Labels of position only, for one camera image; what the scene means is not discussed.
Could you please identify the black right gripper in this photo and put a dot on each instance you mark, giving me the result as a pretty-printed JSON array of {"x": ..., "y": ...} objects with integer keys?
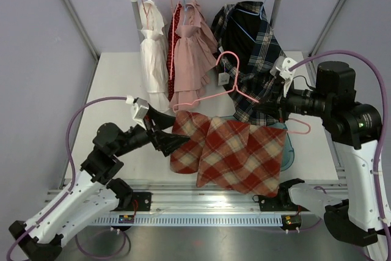
[{"x": 274, "y": 103}]

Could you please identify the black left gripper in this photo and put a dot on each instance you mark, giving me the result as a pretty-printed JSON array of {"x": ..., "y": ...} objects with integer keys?
[{"x": 167, "y": 142}]

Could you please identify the pink wire hanger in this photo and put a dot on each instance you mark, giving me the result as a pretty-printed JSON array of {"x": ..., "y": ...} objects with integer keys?
[{"x": 235, "y": 88}]

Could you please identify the red plaid skirt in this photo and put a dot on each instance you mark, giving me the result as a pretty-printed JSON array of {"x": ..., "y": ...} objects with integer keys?
[{"x": 230, "y": 154}]

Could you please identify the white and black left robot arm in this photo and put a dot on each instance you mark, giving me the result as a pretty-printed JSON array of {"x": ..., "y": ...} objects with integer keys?
[{"x": 94, "y": 190}]

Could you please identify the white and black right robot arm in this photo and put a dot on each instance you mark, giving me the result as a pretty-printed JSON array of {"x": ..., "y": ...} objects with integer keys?
[{"x": 363, "y": 219}]

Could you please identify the navy plaid skirt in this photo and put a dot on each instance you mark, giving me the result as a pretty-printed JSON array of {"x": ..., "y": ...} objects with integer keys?
[{"x": 256, "y": 60}]

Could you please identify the pink hanger of white dress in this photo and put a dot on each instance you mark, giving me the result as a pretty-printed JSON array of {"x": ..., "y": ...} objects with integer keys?
[{"x": 146, "y": 16}]

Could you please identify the blue hanger of pink dress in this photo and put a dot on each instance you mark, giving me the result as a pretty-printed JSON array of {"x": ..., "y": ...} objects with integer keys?
[{"x": 187, "y": 1}]

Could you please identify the pink hanger of red garment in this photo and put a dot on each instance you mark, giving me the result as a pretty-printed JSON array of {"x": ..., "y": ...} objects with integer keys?
[{"x": 174, "y": 14}]

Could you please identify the white price tag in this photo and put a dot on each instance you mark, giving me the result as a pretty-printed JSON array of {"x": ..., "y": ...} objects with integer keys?
[{"x": 223, "y": 79}]

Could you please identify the teal plastic basin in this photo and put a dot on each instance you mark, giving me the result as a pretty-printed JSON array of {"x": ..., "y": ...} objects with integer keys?
[{"x": 288, "y": 154}]

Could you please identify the white dress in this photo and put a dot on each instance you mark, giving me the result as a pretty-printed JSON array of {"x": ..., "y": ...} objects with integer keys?
[{"x": 154, "y": 50}]

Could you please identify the pink ruffled dress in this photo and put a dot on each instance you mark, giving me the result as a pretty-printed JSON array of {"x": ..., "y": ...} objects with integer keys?
[{"x": 193, "y": 57}]

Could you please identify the red dotted garment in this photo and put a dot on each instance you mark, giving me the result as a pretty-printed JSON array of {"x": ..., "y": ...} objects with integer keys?
[{"x": 177, "y": 37}]

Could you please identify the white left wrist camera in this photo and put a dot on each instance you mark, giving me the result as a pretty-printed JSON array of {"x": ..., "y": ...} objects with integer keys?
[{"x": 139, "y": 109}]

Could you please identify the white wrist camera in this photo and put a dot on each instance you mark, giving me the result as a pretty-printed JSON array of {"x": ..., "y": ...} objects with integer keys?
[
  {"x": 282, "y": 68},
  {"x": 139, "y": 109}
]

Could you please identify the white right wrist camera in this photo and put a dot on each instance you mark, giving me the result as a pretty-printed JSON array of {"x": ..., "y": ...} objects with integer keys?
[{"x": 282, "y": 68}]

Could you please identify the aluminium mounting rail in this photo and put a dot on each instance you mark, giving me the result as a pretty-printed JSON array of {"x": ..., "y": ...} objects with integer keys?
[{"x": 187, "y": 198}]

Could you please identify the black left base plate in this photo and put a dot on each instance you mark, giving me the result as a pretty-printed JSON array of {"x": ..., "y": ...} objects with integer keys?
[{"x": 141, "y": 201}]

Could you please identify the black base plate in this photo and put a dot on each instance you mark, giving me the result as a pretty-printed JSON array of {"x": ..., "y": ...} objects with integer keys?
[
  {"x": 141, "y": 201},
  {"x": 281, "y": 202}
]

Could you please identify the blue wire hanger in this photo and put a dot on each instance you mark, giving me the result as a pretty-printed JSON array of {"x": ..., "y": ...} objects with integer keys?
[{"x": 247, "y": 23}]

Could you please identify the white slotted cable duct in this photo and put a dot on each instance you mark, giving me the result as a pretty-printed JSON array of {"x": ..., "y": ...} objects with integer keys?
[{"x": 262, "y": 220}]

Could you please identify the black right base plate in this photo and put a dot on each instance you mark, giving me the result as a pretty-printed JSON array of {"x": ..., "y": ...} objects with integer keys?
[{"x": 281, "y": 202}]

